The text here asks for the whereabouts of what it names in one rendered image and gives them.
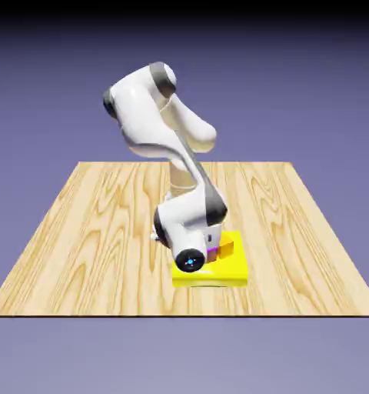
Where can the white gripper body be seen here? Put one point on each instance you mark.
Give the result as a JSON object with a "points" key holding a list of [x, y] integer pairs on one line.
{"points": [[212, 256]]}

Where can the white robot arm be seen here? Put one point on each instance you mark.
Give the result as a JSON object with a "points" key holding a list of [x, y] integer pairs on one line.
{"points": [[147, 117]]}

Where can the small orange cube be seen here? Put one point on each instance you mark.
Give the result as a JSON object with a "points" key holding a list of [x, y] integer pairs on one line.
{"points": [[226, 251]]}

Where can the large yellow box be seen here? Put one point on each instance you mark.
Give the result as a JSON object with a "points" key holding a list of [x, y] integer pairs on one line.
{"points": [[230, 271]]}

